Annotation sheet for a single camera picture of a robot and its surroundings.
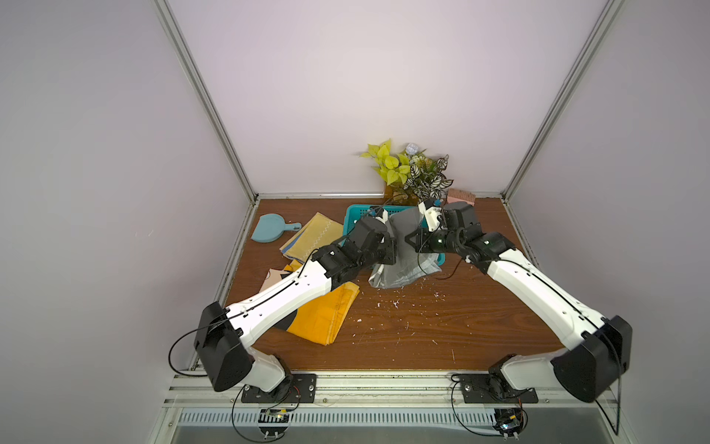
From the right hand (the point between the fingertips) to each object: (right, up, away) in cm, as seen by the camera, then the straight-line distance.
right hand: (408, 232), depth 76 cm
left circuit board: (-37, -49, -4) cm, 61 cm away
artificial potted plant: (+4, +18, +15) cm, 24 cm away
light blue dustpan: (-50, +1, +34) cm, 61 cm away
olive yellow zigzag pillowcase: (-31, -2, +31) cm, 44 cm away
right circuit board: (+26, -49, -6) cm, 55 cm away
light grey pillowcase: (0, -9, 0) cm, 9 cm away
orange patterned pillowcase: (-27, -28, +8) cm, 39 cm away
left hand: (-2, -3, -2) cm, 4 cm away
